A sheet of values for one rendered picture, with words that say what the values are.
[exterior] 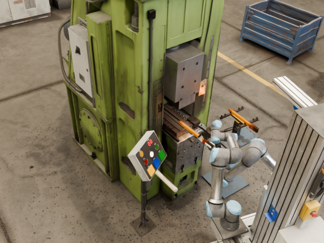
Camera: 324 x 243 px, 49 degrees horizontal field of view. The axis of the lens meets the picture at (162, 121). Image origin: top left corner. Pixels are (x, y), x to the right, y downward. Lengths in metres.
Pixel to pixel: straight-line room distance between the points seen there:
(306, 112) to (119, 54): 1.71
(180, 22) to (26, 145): 2.80
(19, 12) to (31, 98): 2.72
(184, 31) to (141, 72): 0.49
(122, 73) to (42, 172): 1.81
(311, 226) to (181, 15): 1.81
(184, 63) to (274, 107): 2.90
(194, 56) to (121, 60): 0.65
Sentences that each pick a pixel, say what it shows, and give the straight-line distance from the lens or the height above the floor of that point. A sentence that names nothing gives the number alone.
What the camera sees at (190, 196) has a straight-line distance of 4.13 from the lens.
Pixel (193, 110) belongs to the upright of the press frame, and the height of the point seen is 1.00.
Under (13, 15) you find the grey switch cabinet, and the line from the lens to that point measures 7.98.
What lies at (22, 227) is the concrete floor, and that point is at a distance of 4.08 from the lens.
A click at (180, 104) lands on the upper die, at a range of 3.18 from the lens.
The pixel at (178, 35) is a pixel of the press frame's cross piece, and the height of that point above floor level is 1.91.
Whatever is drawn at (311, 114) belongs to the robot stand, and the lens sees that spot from 2.13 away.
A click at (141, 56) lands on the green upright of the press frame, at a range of 2.82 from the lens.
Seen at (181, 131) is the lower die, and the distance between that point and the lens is 3.42.
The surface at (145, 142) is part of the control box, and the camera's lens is 2.97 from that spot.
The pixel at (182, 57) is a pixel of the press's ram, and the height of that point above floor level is 1.76.
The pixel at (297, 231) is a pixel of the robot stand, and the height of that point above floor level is 1.23.
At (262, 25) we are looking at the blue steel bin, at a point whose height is 0.46.
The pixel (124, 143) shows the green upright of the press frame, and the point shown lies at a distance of 3.81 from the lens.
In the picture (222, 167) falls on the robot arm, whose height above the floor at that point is 1.31.
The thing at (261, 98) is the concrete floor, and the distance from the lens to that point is 5.78.
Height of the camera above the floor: 3.23
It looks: 40 degrees down
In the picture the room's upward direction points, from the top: 2 degrees clockwise
